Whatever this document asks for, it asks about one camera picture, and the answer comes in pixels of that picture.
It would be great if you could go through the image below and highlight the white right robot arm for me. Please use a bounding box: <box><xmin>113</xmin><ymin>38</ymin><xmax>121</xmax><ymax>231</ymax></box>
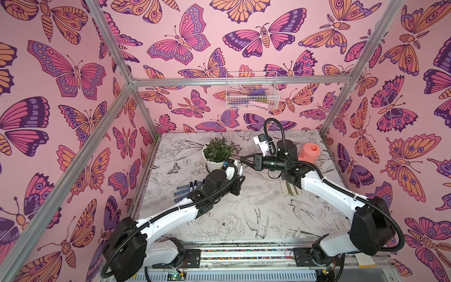
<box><xmin>240</xmin><ymin>150</ymin><xmax>405</xmax><ymax>258</ymax></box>

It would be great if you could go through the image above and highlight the white glove on rail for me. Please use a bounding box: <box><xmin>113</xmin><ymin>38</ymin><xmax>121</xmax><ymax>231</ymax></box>
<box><xmin>355</xmin><ymin>253</ymin><xmax>377</xmax><ymax>268</ymax></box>

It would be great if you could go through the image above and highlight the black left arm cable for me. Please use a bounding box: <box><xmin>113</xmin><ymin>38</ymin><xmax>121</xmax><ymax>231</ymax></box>
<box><xmin>100</xmin><ymin>163</ymin><xmax>238</xmax><ymax>279</ymax></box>

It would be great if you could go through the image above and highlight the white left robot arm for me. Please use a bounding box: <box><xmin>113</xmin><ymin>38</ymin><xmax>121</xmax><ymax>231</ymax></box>
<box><xmin>101</xmin><ymin>164</ymin><xmax>245</xmax><ymax>282</ymax></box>

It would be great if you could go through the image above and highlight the blue dotted work glove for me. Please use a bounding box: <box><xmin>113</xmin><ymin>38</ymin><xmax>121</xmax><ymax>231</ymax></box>
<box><xmin>174</xmin><ymin>183</ymin><xmax>190</xmax><ymax>203</ymax></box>

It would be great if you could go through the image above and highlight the white plastic flower pot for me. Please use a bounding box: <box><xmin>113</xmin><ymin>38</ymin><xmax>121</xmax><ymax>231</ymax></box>
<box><xmin>202</xmin><ymin>145</ymin><xmax>229</xmax><ymax>172</ymax></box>

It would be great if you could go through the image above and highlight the clear wall basket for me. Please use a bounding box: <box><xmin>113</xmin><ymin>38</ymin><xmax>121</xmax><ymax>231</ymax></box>
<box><xmin>224</xmin><ymin>75</ymin><xmax>280</xmax><ymax>111</ymax></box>

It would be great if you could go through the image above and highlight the green potted plant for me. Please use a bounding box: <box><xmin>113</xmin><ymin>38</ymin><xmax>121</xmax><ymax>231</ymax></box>
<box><xmin>203</xmin><ymin>137</ymin><xmax>241</xmax><ymax>163</ymax></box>

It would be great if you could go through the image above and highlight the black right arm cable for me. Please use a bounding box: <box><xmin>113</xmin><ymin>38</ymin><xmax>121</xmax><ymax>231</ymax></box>
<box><xmin>263</xmin><ymin>117</ymin><xmax>405</xmax><ymax>253</ymax></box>

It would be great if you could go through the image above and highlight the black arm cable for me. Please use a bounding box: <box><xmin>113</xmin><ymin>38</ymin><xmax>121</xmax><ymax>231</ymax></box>
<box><xmin>100</xmin><ymin>163</ymin><xmax>238</xmax><ymax>279</ymax></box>
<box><xmin>263</xmin><ymin>117</ymin><xmax>405</xmax><ymax>253</ymax></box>

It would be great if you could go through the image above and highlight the beige green work glove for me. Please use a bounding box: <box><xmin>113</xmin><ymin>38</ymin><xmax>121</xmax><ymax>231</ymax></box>
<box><xmin>281</xmin><ymin>180</ymin><xmax>303</xmax><ymax>196</ymax></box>

